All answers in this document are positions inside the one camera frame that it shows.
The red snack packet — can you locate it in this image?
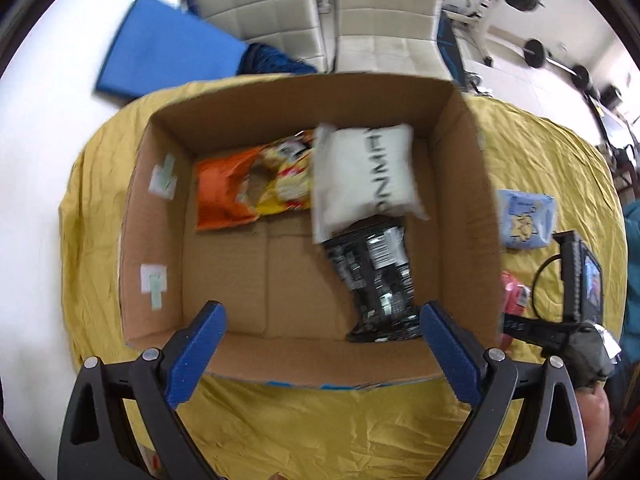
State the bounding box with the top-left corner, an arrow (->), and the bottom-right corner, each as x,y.
499,270 -> 532,348

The light blue tissue pack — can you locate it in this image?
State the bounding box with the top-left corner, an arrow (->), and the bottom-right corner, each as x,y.
496,188 -> 556,250

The white soft pouch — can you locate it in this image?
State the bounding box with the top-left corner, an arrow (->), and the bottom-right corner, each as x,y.
311,124 -> 428,244

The right gloved hand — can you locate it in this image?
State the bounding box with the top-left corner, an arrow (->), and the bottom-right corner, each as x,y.
562,322 -> 620,389

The teal beanbag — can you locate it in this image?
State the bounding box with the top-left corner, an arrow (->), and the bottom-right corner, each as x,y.
620,200 -> 640,363

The yellow tablecloth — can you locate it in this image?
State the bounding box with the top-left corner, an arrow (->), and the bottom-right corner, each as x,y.
60,80 -> 627,479

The black snack packet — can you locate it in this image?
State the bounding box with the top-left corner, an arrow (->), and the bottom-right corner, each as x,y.
322,217 -> 421,344

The cardboard box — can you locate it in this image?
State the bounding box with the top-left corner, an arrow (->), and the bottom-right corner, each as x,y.
119,74 -> 502,388

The floor dumbbell bar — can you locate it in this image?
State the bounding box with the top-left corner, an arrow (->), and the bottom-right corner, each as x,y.
523,38 -> 592,91

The orange snack bag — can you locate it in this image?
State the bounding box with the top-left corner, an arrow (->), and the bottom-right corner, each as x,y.
195,130 -> 314,231

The white weight bench rack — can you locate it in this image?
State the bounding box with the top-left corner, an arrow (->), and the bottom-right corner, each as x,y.
442,0 -> 502,67

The right white chair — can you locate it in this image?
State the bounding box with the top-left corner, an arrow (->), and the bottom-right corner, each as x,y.
334,0 -> 452,80

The white chair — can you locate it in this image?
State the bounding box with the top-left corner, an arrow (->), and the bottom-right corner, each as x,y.
195,0 -> 329,72
334,0 -> 452,80

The dark blue cloth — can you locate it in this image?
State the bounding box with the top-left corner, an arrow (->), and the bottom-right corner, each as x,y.
236,42 -> 318,75

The blue foam mat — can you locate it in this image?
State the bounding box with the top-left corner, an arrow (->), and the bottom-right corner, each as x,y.
96,0 -> 247,100

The left white chair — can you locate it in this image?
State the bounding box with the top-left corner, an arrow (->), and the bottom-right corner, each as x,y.
195,0 -> 329,72

